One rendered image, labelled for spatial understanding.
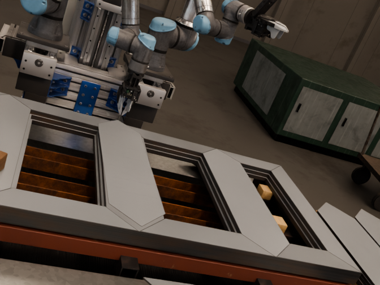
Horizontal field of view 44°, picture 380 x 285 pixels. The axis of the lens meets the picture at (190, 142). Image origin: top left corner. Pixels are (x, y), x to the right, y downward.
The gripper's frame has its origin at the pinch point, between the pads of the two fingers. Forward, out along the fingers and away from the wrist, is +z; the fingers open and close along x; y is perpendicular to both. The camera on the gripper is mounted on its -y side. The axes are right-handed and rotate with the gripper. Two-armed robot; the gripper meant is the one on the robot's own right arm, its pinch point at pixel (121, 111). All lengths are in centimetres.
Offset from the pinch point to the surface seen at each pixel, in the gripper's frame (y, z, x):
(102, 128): 19.3, 1.6, -8.9
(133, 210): 73, 2, -1
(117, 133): 19.8, 1.6, -2.7
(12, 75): -254, 89, -58
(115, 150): 35.8, 1.6, -4.4
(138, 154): 33.9, 1.7, 4.7
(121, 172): 51, 2, -3
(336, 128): -271, 52, 298
